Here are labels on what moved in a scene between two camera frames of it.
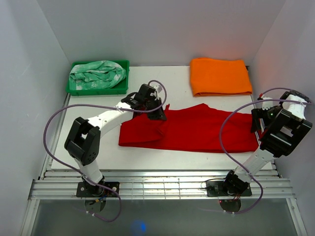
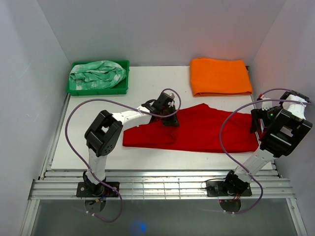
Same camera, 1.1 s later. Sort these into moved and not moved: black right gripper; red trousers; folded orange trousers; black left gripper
Moved: black left gripper
Not moved: red trousers; black right gripper; folded orange trousers
